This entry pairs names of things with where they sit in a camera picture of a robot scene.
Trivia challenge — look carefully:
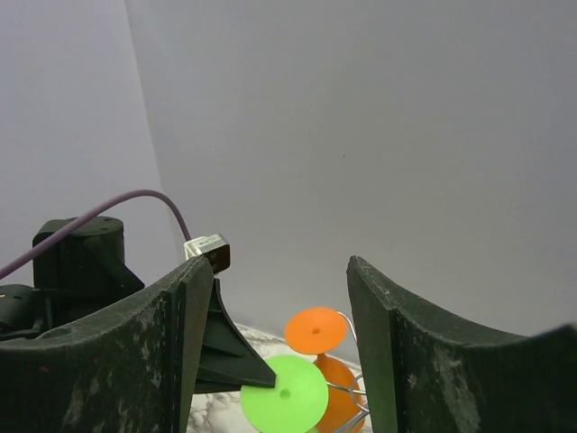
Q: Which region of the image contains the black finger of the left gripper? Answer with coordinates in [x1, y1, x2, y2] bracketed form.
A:
[194, 279, 276, 393]

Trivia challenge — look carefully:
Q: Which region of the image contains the orange plastic wine glass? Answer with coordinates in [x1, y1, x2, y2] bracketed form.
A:
[284, 307, 368, 432]

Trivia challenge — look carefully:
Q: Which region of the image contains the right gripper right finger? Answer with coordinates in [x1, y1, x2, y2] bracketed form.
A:
[346, 256, 576, 432]

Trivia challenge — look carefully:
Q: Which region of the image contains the chrome wine glass rack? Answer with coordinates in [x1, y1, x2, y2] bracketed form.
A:
[315, 353, 368, 432]

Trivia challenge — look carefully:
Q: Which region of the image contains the green plastic wine glass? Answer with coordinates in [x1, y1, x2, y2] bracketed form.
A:
[240, 355, 329, 433]

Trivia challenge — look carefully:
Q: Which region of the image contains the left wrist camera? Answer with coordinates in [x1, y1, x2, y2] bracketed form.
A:
[183, 234, 231, 274]

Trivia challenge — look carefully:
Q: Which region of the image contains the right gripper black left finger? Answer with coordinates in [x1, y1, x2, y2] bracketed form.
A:
[1, 258, 214, 432]

